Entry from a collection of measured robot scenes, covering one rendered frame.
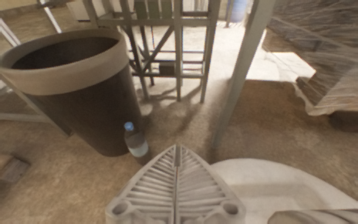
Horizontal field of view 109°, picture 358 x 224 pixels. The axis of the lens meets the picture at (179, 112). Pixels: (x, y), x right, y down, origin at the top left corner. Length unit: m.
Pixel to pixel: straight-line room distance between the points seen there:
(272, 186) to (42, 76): 0.70
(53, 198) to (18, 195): 0.19
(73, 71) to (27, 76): 0.11
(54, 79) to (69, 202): 0.63
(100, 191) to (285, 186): 0.79
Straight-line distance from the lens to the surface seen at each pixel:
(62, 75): 0.50
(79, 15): 3.92
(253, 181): 0.46
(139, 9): 0.90
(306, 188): 0.54
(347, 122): 1.35
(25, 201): 1.09
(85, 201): 0.90
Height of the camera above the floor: 0.76
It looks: 46 degrees down
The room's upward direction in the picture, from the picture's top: 1 degrees counter-clockwise
